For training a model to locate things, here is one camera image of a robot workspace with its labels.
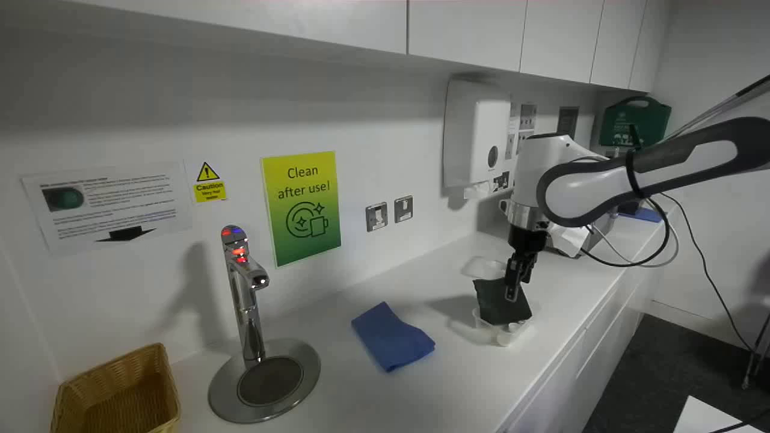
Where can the yellow warning sign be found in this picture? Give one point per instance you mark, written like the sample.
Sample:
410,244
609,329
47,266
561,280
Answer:
208,183

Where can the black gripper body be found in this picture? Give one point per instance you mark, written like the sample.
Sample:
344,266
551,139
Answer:
522,246

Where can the dark floor mat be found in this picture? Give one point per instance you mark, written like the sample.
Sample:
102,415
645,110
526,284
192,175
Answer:
664,368

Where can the clear square plastic bowl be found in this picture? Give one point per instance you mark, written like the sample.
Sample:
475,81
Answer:
482,330

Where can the dark wall plate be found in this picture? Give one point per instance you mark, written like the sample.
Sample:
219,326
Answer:
568,122

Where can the green clean after use poster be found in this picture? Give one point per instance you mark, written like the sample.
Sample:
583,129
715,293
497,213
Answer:
302,208

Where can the silver metal appliance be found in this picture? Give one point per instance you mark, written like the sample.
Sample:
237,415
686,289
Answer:
573,238

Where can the small clear plastic box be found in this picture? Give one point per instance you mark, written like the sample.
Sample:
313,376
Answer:
484,267

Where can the white printed info sheet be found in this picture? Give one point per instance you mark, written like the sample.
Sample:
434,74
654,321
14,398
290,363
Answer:
103,206

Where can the metal wall switch plate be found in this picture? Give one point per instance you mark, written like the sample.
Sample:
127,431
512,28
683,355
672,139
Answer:
404,210
375,218

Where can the green first aid box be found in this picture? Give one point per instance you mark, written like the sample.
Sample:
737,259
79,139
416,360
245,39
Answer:
622,124

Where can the flat blue item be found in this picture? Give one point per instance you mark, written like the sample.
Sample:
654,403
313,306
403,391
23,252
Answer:
651,216

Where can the white sheet on floor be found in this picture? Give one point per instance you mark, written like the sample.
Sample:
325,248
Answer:
711,416

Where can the yellow sponge tray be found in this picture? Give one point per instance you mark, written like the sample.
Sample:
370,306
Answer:
117,398

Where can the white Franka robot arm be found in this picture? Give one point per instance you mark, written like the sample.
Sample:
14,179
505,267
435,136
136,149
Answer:
579,188

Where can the blue folded cloth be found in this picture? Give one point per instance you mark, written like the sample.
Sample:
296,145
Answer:
391,338

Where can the white paper towel dispenser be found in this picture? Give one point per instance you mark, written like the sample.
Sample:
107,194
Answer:
473,136

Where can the white base cabinet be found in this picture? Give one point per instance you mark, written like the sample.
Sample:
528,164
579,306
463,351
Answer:
579,361

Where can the chrome water tap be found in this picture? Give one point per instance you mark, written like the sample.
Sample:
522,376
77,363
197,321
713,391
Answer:
244,289

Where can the white hygiene instruction sheet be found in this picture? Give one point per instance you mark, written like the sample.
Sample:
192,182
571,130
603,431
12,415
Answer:
528,122

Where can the white wall cabinet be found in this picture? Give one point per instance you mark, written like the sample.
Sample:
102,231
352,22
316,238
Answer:
466,28

